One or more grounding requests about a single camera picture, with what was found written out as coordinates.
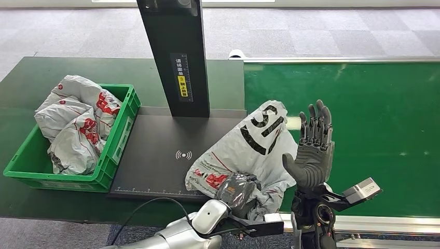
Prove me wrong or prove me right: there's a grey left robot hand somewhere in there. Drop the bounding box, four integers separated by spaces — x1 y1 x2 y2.
216 173 262 210

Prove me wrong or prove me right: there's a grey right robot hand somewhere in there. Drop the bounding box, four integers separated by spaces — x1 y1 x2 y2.
282 100 335 192

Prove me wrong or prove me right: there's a grey parcel bag black lettering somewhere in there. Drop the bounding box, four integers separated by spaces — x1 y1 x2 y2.
184 100 299 222

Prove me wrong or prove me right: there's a green conveyor belt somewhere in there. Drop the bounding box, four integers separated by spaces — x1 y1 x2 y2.
243 62 440 218

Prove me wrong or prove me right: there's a column label with yellow sticker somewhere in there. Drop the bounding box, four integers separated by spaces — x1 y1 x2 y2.
170 52 194 103

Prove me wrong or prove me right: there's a green plastic crate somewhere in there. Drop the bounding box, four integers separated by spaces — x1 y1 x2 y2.
3 83 142 193

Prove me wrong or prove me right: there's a black scanner column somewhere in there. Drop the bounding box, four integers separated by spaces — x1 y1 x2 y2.
136 0 211 119

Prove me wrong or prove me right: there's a grey parcel bag red print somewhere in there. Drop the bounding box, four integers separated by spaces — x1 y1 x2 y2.
34 96 93 143
50 75 122 140
47 109 106 176

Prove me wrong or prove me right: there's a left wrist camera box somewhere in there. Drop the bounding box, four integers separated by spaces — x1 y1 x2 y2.
231 212 285 239

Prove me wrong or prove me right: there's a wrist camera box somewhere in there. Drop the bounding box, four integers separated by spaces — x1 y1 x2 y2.
231 212 285 239
342 177 383 206

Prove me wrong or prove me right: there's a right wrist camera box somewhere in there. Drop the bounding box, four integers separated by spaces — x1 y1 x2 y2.
342 177 383 206

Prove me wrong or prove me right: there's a black scanner base plate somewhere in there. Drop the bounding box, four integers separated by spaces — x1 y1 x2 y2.
108 106 248 202

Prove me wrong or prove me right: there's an aluminium conveyor side rail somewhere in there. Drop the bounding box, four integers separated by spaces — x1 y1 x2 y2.
279 212 440 237
229 56 440 65

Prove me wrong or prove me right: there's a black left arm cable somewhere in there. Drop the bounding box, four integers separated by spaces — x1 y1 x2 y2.
109 197 194 247

